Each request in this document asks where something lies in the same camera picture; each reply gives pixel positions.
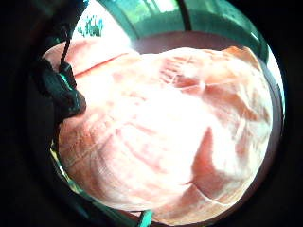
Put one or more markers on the pink cloth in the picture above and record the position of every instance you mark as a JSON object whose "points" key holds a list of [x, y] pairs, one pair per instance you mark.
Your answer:
{"points": [[164, 132]]}

